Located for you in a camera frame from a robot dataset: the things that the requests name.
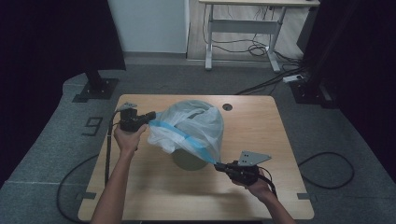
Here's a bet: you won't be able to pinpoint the person's left hand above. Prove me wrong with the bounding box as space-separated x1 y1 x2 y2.
113 123 148 153

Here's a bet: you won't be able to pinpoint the tangle of thin black cables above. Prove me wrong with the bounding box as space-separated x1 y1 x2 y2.
202 4 307 63

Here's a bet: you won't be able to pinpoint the white partition panel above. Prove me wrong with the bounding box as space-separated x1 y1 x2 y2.
106 0 191 54

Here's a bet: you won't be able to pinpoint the thick black floor cables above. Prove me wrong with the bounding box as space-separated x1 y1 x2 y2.
234 66 312 96

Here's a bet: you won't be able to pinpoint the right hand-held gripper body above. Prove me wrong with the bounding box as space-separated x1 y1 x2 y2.
228 150 273 187

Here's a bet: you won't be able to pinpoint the white-legged wooden desk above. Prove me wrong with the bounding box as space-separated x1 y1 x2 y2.
198 0 321 73

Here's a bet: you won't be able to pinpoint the white plastic trash bag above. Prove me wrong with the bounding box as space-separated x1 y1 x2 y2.
147 99 225 165

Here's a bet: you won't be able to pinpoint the black curtain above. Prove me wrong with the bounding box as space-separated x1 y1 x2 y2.
0 0 127 188
303 0 396 185

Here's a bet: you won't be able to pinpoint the left hand-held gripper cable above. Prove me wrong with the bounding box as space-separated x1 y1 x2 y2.
56 110 124 224

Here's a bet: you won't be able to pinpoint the right hand-held gripper cable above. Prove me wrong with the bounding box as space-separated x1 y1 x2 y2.
257 166 278 200

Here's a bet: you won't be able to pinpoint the white power strip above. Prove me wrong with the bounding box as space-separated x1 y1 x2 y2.
282 74 304 84

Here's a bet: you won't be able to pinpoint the black metal stand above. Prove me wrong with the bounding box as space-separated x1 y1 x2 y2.
72 69 120 104
289 0 359 109

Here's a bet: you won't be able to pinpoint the person's right hand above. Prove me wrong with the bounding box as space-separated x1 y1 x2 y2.
232 174 278 203

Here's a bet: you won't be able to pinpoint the black looped floor cable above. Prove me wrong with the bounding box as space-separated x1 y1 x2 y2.
297 151 355 190

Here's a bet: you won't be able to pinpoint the olive green trash bin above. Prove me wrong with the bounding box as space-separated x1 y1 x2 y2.
171 147 210 172

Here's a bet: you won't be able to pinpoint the hand-held gripper cable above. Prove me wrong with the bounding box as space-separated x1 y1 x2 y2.
56 110 124 224
257 166 278 200

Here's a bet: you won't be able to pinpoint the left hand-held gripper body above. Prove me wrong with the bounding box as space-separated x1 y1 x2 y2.
114 102 149 133

